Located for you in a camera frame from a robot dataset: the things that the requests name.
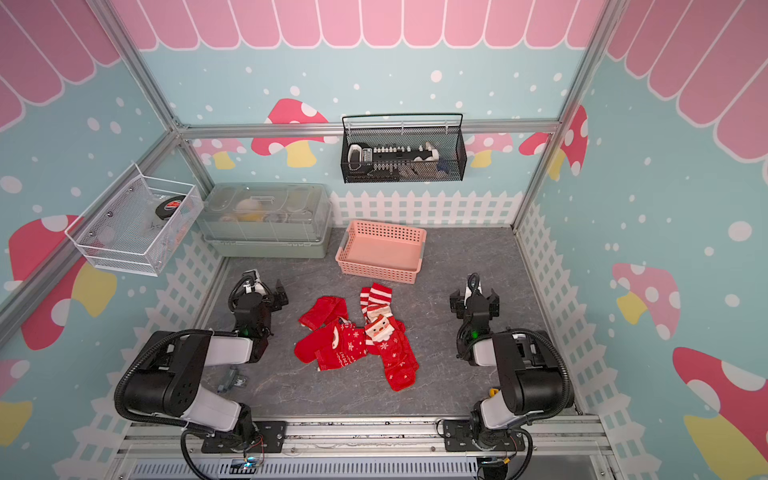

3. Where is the red sock white lettering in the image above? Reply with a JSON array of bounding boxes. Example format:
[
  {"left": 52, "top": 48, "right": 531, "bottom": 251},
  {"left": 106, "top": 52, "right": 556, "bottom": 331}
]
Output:
[{"left": 294, "top": 296, "right": 368, "bottom": 371}]

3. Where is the red Santa sock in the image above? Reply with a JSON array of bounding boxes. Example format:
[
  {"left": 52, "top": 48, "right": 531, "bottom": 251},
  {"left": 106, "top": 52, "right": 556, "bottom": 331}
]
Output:
[{"left": 365, "top": 315, "right": 419, "bottom": 392}]

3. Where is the red white striped sock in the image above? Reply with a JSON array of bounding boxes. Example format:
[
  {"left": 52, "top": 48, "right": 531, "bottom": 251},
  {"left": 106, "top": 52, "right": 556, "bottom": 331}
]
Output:
[{"left": 360, "top": 283, "right": 393, "bottom": 323}]

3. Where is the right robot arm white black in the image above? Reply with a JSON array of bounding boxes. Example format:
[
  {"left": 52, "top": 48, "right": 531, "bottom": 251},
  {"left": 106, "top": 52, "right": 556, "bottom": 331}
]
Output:
[{"left": 436, "top": 273, "right": 574, "bottom": 452}]

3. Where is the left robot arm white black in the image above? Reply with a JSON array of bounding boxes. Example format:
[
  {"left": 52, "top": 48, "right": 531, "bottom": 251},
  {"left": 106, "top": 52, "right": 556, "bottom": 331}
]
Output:
[{"left": 113, "top": 269, "right": 289, "bottom": 451}]

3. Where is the clear lidded storage box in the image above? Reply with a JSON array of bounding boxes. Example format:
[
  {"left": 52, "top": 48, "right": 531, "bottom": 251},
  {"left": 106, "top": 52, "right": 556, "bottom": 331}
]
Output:
[{"left": 197, "top": 182, "right": 332, "bottom": 259}]

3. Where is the pink plastic basket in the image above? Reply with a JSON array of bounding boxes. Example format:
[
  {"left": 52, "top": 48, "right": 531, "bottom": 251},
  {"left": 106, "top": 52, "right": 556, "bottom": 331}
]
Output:
[{"left": 335, "top": 220, "right": 427, "bottom": 284}]

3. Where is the black red tape measure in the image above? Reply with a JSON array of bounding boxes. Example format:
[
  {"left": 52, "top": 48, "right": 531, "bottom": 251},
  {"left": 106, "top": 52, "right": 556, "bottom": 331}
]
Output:
[{"left": 155, "top": 195, "right": 186, "bottom": 221}]

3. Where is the white black remote in basket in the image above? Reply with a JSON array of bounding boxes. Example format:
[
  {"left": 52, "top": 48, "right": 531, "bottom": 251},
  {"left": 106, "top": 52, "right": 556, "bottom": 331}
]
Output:
[{"left": 342, "top": 142, "right": 440, "bottom": 178}]

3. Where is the small grey metal bracket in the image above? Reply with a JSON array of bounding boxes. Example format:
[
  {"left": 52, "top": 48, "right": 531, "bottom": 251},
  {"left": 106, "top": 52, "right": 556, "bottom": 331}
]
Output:
[{"left": 217, "top": 366, "right": 248, "bottom": 394}]

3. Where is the white wire wall basket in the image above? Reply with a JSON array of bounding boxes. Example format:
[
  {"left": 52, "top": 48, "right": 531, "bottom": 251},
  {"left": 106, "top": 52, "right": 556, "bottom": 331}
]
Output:
[{"left": 65, "top": 164, "right": 203, "bottom": 277}]

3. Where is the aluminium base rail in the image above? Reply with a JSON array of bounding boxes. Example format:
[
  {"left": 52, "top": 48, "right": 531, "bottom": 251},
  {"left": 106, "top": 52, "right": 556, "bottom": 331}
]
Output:
[{"left": 107, "top": 415, "right": 625, "bottom": 480}]

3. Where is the black wire mesh wall basket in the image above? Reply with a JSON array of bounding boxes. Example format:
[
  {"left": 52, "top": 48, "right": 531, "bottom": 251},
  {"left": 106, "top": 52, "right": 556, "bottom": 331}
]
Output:
[{"left": 340, "top": 113, "right": 467, "bottom": 184}]

